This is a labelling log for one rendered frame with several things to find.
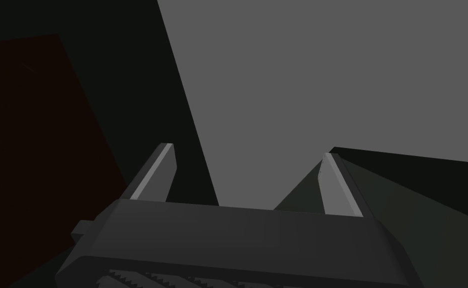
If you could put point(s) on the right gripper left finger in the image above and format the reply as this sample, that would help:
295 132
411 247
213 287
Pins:
156 176

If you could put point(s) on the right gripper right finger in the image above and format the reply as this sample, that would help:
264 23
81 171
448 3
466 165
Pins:
338 188

